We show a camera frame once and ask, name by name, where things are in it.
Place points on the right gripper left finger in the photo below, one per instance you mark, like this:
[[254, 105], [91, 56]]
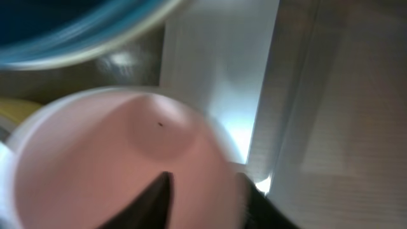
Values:
[[150, 210]]

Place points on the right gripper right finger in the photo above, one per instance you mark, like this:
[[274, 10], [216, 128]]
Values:
[[259, 212]]

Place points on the pink cup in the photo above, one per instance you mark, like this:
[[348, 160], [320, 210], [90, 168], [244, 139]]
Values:
[[82, 159]]

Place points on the yellow bowl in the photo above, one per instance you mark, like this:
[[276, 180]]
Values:
[[17, 110]]

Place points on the cream bowl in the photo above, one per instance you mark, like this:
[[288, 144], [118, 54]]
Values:
[[151, 21]]

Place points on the dark blue bowl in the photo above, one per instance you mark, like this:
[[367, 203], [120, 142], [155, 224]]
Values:
[[33, 30]]

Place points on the grey bowl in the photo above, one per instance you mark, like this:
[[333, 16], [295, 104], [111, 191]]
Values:
[[9, 216]]

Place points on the clear plastic storage container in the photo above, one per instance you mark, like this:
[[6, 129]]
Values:
[[313, 93]]

